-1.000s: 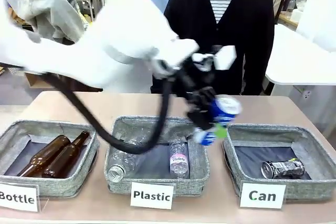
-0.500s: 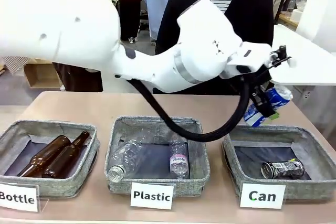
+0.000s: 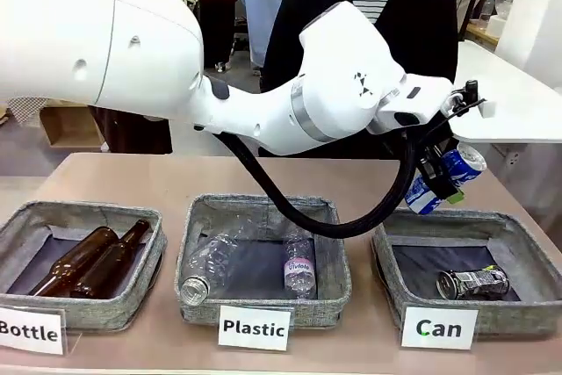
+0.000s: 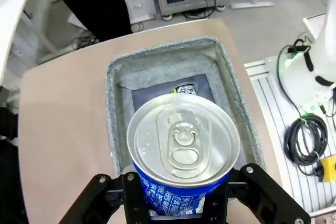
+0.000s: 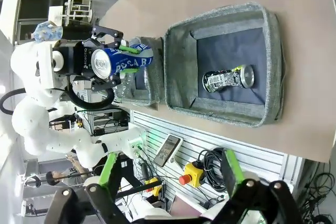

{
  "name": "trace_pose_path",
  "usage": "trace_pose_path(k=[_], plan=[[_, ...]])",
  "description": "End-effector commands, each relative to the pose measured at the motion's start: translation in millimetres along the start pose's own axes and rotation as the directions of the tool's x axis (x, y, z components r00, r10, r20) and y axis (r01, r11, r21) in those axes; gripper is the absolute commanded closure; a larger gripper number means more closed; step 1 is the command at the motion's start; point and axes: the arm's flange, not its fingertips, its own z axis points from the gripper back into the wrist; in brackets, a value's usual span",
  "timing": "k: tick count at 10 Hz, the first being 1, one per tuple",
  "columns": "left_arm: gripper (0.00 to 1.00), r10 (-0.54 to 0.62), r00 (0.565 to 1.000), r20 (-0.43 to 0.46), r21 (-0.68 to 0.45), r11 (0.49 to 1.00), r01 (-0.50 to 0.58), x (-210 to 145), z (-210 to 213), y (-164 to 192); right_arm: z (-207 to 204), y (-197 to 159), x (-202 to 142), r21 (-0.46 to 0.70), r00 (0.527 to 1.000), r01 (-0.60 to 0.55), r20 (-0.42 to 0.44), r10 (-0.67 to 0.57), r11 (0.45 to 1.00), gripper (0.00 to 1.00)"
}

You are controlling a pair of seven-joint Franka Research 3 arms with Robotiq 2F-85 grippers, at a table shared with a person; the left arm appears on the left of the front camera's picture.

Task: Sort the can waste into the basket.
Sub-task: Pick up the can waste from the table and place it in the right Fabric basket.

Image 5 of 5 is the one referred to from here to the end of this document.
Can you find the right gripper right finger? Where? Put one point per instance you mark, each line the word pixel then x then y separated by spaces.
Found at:
pixel 232 174

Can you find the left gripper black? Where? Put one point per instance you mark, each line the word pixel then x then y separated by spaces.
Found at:
pixel 82 58

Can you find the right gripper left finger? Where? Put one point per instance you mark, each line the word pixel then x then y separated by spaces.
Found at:
pixel 105 176

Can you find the blue white drink can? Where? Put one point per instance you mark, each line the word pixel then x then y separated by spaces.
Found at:
pixel 123 60

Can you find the crushed black soda can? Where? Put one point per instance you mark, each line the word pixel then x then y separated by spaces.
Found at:
pixel 225 78

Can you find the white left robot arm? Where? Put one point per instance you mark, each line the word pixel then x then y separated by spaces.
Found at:
pixel 29 121

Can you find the small grey felt basket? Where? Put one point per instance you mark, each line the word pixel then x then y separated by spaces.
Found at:
pixel 155 82

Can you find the large grey felt basket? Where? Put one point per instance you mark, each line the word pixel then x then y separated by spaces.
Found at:
pixel 181 64

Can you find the person in grey shirt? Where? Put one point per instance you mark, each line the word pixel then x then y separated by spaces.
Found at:
pixel 71 175

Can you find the yellow emergency stop box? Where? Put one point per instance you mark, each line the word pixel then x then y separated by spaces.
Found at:
pixel 193 172

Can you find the white slatted panel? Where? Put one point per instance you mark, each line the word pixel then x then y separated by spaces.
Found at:
pixel 199 140

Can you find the small yellow stop button box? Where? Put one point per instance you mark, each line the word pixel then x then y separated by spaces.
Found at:
pixel 153 186

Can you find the black electronics on cart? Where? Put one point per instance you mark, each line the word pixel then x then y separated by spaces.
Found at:
pixel 110 121

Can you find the white wooden rack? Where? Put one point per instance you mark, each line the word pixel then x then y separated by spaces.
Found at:
pixel 76 10

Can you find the blue patterned cloth bag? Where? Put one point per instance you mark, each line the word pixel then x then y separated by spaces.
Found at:
pixel 48 32

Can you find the white framed tablet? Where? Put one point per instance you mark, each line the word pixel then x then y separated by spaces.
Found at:
pixel 166 150

